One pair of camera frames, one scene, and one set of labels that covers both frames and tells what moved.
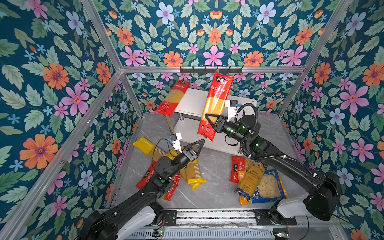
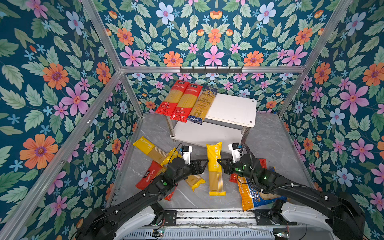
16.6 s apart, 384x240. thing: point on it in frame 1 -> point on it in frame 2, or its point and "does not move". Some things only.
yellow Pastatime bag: (152, 151) does not move
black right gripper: (222, 124) -> (228, 167)
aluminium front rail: (214, 217) does not move
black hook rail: (209, 70) does not move
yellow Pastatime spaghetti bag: (192, 174) -> (216, 180)
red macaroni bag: (175, 178) does not move
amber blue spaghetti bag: (250, 180) -> (202, 105)
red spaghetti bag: (167, 107) does not move
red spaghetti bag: (215, 102) -> (186, 103)
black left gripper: (193, 155) -> (194, 165)
